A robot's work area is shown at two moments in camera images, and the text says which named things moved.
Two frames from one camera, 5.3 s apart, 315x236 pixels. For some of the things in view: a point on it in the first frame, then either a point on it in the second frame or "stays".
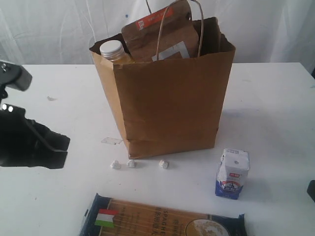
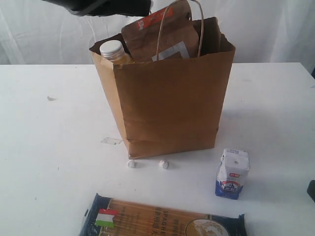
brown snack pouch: (170, 34) stays
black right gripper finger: (311, 190) stays
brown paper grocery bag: (174, 104) stays
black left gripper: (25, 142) → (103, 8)
